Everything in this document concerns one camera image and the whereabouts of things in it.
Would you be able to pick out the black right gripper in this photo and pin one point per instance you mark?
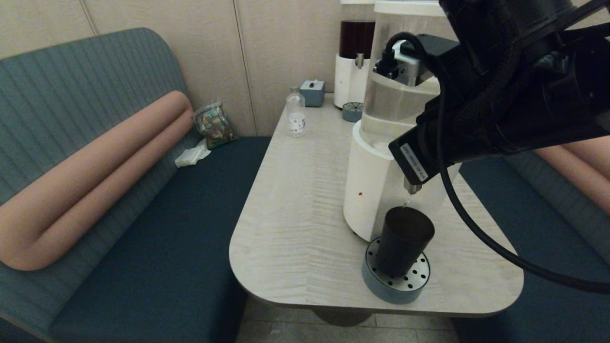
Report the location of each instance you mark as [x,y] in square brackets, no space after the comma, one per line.
[457,133]

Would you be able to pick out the silver water dispenser tap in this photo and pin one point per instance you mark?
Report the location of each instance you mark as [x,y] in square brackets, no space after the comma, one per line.
[412,186]

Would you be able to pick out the black plastic cup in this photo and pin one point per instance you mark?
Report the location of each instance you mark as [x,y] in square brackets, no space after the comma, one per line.
[402,243]

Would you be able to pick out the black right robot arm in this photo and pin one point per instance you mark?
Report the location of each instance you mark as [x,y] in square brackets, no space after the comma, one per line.
[548,81]

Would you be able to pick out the clear water dispenser white base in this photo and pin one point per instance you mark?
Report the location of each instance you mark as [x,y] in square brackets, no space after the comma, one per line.
[371,190]

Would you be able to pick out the small blue round drip tray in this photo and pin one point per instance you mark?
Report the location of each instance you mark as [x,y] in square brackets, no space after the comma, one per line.
[351,113]

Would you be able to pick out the dark drink dispenser white base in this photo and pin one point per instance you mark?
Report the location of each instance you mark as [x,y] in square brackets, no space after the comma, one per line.
[348,81]

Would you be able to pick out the small silver dispenser tap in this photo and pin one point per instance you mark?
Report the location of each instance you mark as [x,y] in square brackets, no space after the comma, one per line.
[359,60]

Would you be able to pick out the pink bolster cushion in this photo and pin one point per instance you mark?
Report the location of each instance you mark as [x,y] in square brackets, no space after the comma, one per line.
[581,166]
[86,186]

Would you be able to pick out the blue grey tissue box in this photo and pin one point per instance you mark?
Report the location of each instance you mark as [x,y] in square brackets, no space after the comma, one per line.
[312,94]

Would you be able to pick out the clear plastic bottle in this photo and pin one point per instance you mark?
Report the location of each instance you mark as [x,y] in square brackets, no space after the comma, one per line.
[295,117]

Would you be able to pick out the round metal drip tray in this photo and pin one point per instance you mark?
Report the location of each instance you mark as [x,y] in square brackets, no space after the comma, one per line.
[398,289]

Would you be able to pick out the teal booth sofa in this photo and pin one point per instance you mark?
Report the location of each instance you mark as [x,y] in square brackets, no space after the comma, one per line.
[157,257]
[557,305]

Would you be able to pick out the clear snack bag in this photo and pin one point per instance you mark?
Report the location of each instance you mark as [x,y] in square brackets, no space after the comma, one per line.
[214,125]

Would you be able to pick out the crumpled white tissue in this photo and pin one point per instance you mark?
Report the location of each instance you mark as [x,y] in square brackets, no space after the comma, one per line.
[191,156]

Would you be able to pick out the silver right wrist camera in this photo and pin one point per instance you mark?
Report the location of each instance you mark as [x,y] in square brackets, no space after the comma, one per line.
[405,62]

